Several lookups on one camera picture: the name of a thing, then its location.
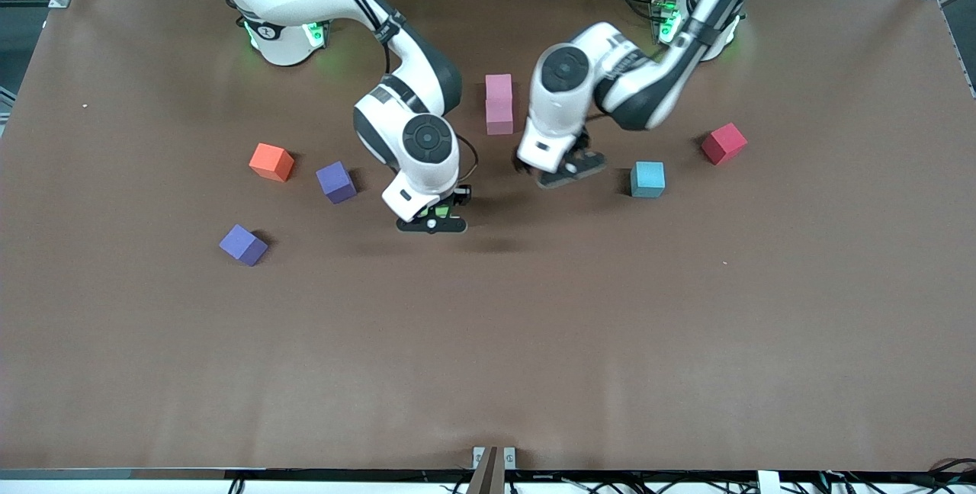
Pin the red foam cube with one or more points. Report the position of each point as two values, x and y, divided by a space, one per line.
723 143

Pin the green foam cube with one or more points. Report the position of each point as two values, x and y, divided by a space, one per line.
442 212

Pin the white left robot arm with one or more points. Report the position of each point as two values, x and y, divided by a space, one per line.
618 48

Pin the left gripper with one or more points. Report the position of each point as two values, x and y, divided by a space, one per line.
581 153

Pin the purple foam cube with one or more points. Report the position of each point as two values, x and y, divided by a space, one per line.
335 181
242 244

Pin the white tag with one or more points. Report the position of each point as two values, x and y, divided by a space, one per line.
768 482

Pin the brown table cover sheet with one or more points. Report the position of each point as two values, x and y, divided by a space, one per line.
488 326

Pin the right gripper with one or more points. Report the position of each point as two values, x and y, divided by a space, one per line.
460 195

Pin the brown wedge-shaped post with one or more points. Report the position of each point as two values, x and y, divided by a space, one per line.
488 475

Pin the orange foam cube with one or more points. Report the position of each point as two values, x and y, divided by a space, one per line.
271 162

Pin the small metal bracket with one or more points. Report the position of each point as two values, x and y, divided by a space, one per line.
509 457

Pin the teal foam cube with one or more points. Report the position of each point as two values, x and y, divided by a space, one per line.
646 178

